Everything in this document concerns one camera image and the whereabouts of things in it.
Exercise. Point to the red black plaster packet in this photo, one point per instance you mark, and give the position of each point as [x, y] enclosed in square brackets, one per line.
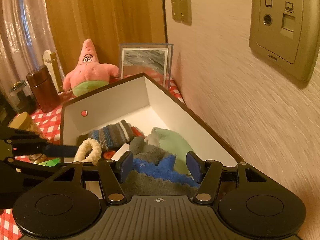
[137, 132]

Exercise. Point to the cream fluffy hair scrunchie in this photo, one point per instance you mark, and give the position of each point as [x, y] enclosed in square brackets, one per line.
[89, 152]

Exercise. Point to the green grey microfibre cloth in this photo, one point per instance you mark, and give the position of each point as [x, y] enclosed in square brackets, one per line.
[173, 143]

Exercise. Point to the pink Patrick star plush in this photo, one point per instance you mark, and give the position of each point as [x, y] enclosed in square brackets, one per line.
[89, 74]

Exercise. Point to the network wall socket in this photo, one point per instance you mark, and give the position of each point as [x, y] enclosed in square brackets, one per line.
[285, 33]

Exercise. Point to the green tissue box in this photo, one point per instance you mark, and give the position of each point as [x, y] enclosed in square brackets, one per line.
[50, 162]

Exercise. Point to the grey blue microfibre cloth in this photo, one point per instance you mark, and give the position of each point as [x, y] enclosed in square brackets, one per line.
[153, 173]

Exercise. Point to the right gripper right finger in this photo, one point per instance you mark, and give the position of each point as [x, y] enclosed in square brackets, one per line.
[210, 174]

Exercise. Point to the brown cardboard box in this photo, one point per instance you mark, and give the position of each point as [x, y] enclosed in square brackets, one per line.
[143, 103]

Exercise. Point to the white small flat packet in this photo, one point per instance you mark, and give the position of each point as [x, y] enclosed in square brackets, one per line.
[124, 148]

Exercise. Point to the translucent window curtain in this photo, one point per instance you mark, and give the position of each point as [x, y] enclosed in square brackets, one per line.
[25, 36]

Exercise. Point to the framed picture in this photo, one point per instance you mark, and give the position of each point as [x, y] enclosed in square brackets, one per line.
[153, 59]

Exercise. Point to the white wooden chair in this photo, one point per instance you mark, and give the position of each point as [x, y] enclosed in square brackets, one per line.
[50, 60]

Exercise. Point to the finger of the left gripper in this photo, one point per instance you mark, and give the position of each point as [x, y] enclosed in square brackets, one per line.
[33, 169]
[16, 142]

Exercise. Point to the double wall socket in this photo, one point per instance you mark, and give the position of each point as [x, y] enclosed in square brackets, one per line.
[181, 11]

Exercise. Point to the brown cylindrical canister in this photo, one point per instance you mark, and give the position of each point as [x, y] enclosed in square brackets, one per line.
[42, 87]

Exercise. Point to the glass jar dark contents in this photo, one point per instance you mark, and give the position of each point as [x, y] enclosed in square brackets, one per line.
[22, 98]

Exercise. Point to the striped grey blue sock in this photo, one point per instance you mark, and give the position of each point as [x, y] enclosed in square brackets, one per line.
[110, 137]

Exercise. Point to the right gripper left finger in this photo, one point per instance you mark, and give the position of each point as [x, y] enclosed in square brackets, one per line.
[69, 181]

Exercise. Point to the wooden door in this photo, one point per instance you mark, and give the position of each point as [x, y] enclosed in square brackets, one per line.
[108, 23]

